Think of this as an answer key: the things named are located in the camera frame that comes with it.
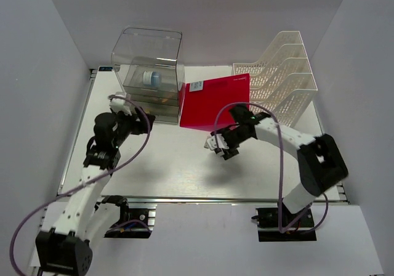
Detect white mesh file rack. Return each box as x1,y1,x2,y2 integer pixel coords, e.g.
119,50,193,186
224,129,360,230
232,31,318,127

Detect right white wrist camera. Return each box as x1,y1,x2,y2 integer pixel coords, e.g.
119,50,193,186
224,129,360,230
204,134,228,155

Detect blue ink bottle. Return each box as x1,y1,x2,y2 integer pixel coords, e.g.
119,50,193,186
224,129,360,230
142,71,161,87

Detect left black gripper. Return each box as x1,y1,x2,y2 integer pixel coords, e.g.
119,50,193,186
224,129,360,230
111,107,155,148

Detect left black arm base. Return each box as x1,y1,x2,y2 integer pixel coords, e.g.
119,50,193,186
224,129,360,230
95,195,153,239

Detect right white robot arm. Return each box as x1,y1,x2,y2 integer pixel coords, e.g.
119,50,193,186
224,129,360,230
204,103,348,226

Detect red plastic folder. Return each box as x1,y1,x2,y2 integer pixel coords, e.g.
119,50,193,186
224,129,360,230
180,73,250,132

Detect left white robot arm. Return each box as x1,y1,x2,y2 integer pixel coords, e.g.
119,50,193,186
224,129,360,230
35,110,155,275

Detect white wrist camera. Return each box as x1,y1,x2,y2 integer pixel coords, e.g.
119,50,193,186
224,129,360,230
108,92,133,116
204,134,228,155

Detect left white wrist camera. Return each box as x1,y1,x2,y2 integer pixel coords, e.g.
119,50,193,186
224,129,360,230
108,92,133,116

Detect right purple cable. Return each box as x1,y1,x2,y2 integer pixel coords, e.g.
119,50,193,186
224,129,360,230
212,102,329,235

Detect clear acrylic drawer organizer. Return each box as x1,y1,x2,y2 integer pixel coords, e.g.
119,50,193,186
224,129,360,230
111,26,185,124

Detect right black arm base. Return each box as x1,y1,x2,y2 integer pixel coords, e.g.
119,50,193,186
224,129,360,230
252,206,318,242

